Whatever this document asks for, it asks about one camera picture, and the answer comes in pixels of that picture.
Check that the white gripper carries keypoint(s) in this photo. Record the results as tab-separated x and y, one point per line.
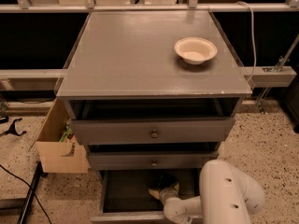
167	192

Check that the blueberry rxbar dark wrapper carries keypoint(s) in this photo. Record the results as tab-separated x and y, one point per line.
166	181

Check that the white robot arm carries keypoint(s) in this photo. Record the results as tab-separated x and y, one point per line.
227	196

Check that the grey middle drawer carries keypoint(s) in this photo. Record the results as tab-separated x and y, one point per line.
150	160

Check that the grey drawer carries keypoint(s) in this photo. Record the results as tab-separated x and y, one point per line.
150	160
148	131
126	200

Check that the grey bottom drawer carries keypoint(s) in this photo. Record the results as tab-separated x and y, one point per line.
126	200

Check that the grey top drawer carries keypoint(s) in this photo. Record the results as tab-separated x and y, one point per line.
148	131

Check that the grey drawer cabinet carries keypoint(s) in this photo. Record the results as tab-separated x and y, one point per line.
125	67

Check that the cardboard box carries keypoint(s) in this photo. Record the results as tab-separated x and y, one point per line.
55	156

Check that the green packet in box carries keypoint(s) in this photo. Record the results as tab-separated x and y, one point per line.
67	131

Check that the black floor bar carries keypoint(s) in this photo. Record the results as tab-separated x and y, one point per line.
30	195

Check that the white paper bowl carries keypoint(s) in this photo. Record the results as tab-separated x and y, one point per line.
195	50

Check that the black clamp tool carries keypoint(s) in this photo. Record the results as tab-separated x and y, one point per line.
12	129

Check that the metal rail frame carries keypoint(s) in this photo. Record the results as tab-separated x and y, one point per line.
88	6

